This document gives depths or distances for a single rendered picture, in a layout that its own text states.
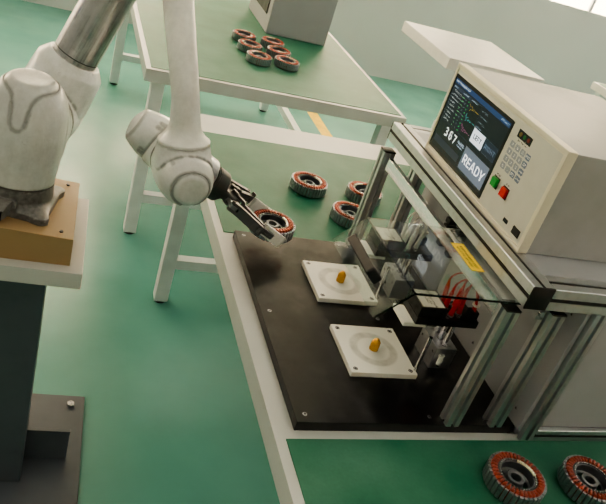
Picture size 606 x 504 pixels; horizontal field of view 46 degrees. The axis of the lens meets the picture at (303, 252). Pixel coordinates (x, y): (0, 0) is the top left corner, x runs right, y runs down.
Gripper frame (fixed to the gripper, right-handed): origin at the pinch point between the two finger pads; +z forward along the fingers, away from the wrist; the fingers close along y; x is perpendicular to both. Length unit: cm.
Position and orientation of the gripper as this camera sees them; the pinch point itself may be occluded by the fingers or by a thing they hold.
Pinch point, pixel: (270, 225)
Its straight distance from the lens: 171.9
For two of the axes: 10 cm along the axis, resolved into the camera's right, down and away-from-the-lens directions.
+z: 6.6, 5.0, 5.6
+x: 7.1, -6.6, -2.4
